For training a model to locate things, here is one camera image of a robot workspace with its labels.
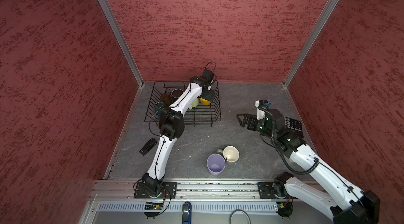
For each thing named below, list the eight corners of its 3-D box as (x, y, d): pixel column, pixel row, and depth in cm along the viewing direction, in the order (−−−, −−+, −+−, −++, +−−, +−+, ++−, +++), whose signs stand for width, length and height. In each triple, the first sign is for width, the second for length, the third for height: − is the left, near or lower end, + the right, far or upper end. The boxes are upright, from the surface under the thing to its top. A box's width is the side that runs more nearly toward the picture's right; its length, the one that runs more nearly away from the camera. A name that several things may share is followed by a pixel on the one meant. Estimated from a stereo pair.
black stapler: (140, 154, 87) (138, 151, 84) (153, 140, 92) (151, 137, 89) (144, 157, 86) (142, 154, 83) (157, 143, 91) (155, 140, 88)
